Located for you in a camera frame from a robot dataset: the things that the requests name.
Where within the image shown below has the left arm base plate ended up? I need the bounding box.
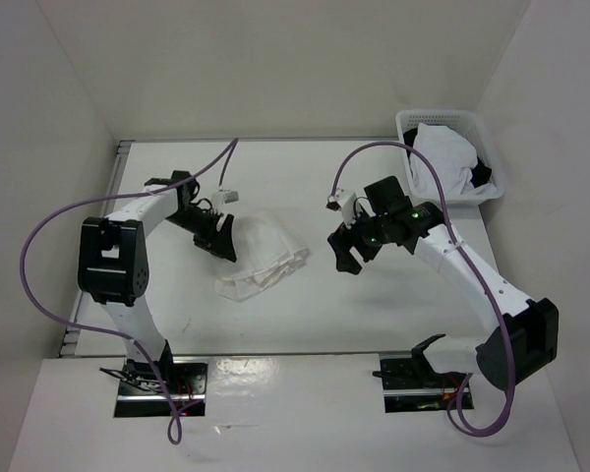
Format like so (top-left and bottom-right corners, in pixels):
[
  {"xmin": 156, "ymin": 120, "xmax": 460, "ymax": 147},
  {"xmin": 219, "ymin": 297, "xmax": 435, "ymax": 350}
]
[{"xmin": 106, "ymin": 357, "xmax": 208, "ymax": 418}]

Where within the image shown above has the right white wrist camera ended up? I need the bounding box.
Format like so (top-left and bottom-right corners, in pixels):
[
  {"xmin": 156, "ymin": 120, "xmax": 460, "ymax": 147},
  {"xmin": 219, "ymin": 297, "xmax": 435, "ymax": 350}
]
[{"xmin": 325, "ymin": 189, "xmax": 357, "ymax": 223}]

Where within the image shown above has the black garment in basket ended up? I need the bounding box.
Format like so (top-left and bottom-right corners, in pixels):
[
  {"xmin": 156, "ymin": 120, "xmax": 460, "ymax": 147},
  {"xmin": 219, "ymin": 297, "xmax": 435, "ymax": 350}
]
[{"xmin": 402, "ymin": 127, "xmax": 496, "ymax": 188}]

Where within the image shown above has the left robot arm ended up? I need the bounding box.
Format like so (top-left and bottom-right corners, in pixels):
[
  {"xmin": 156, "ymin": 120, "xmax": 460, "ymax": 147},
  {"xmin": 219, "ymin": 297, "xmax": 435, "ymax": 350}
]
[{"xmin": 78, "ymin": 170, "xmax": 237, "ymax": 393}]

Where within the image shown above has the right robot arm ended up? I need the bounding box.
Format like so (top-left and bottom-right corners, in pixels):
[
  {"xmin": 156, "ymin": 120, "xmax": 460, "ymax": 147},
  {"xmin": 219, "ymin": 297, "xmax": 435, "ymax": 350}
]
[{"xmin": 326, "ymin": 177, "xmax": 559, "ymax": 391}]

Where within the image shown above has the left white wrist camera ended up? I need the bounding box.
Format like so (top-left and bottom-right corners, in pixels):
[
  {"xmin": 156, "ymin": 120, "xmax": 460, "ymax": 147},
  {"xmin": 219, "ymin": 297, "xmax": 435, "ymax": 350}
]
[{"xmin": 210, "ymin": 188, "xmax": 239, "ymax": 207}]

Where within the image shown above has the purple cable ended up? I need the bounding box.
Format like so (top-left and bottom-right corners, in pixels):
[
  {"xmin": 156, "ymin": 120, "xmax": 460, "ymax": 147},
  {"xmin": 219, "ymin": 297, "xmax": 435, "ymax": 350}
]
[
  {"xmin": 329, "ymin": 141, "xmax": 518, "ymax": 437},
  {"xmin": 19, "ymin": 138, "xmax": 240, "ymax": 444}
]

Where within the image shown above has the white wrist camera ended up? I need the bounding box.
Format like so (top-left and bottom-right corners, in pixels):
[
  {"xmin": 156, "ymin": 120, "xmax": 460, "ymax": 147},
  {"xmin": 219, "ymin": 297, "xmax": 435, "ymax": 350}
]
[
  {"xmin": 210, "ymin": 188, "xmax": 239, "ymax": 207},
  {"xmin": 325, "ymin": 189, "xmax": 357, "ymax": 223}
]

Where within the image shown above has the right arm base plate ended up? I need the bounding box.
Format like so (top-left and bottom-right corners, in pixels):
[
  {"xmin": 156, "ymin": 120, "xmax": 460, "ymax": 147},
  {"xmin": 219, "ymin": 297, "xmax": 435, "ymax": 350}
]
[{"xmin": 372, "ymin": 355, "xmax": 474, "ymax": 413}]

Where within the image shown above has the cream pleated skirt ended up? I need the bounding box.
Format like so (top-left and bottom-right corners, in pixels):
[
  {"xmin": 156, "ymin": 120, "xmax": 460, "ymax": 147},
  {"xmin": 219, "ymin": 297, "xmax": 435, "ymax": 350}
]
[{"xmin": 213, "ymin": 210, "xmax": 310, "ymax": 302}]

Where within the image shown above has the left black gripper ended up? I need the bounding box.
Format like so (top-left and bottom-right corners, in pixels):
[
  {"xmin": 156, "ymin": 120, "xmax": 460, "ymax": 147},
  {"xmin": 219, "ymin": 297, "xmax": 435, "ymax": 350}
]
[{"xmin": 164, "ymin": 206, "xmax": 236, "ymax": 263}]

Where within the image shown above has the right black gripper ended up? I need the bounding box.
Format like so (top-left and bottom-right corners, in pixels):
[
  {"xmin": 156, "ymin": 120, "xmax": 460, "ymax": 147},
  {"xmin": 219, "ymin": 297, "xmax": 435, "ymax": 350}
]
[{"xmin": 327, "ymin": 202, "xmax": 390, "ymax": 274}]

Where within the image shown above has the white plastic basket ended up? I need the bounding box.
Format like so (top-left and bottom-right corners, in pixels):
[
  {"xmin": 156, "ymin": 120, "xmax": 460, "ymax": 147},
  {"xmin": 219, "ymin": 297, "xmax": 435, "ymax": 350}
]
[{"xmin": 395, "ymin": 108, "xmax": 506, "ymax": 207}]

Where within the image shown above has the white skirt in basket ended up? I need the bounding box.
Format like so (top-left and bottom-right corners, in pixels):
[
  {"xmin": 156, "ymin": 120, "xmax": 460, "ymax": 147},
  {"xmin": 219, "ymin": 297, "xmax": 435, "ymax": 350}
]
[{"xmin": 410, "ymin": 122, "xmax": 498, "ymax": 198}]

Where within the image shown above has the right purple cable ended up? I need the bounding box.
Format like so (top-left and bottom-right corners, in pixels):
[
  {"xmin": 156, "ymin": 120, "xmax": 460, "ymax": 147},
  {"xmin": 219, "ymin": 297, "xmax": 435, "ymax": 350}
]
[{"xmin": 329, "ymin": 141, "xmax": 518, "ymax": 437}]

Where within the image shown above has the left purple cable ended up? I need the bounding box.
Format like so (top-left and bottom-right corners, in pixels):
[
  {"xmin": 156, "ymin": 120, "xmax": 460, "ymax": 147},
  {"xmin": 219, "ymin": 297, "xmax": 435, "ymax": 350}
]
[{"xmin": 19, "ymin": 138, "xmax": 240, "ymax": 444}]

